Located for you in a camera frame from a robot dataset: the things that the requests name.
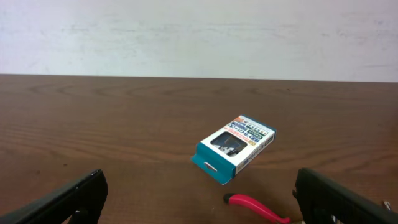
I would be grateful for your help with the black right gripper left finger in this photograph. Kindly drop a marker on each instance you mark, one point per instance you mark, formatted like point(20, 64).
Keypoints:
point(80, 201)

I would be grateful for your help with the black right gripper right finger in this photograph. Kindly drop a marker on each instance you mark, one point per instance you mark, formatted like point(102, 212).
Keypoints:
point(321, 199)

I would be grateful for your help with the red handled pliers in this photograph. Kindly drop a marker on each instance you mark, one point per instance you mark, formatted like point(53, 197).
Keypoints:
point(254, 205)

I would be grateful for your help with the teal white screw box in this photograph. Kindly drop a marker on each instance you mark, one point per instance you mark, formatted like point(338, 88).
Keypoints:
point(230, 149)

